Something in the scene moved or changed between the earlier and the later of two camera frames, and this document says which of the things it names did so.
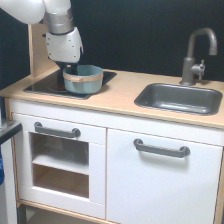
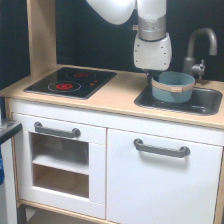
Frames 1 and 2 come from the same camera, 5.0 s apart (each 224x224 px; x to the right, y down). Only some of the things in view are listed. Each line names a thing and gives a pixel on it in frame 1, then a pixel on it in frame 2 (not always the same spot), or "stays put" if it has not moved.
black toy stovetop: [49, 86] stays put
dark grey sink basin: [183, 98] stays put
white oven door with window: [61, 164] stays put
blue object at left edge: [2, 174] stays put
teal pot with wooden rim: [87, 81] -> [172, 86]
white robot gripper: [66, 47] -> [153, 55]
